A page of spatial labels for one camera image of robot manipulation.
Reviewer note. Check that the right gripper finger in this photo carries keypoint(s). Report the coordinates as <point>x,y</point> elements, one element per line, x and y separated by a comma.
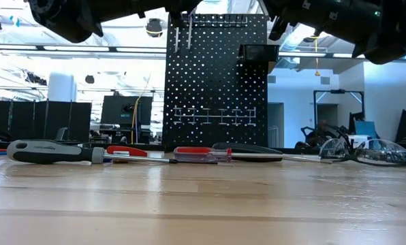
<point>278,29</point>

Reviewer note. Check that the grey black flathead screwdriver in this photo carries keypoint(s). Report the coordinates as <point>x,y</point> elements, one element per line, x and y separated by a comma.
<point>46,151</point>

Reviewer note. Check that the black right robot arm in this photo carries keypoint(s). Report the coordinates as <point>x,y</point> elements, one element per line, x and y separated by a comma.
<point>400,34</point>

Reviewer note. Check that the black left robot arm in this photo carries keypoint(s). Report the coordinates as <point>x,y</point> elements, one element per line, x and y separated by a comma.
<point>63,20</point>

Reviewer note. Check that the black hanging parts bin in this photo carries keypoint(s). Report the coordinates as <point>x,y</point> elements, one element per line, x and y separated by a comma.
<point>257,53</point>

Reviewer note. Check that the black metal pegboard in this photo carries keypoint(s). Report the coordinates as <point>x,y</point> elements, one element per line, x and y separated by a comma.
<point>216,85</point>

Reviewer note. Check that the small black ceiling dome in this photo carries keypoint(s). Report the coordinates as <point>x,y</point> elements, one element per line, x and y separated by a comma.
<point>89,79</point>

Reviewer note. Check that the person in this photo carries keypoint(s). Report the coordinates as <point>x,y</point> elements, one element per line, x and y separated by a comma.
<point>323,127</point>

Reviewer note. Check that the black computer monitor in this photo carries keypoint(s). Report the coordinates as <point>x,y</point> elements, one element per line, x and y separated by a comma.
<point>121,109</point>

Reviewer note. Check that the white round pillar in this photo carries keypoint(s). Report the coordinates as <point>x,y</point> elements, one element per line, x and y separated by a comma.
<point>61,86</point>

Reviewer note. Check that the clear safety glasses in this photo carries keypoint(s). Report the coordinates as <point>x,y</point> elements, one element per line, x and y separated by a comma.
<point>383,153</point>

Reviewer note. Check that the black room divider panels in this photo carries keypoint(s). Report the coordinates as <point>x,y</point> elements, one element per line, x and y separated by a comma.
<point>26,119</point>

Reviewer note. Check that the steel multi-hook tool rail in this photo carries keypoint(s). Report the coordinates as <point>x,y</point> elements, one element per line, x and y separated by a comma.
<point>230,24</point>

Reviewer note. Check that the black metal frame stand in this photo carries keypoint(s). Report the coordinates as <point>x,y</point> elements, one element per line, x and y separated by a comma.
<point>339,91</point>

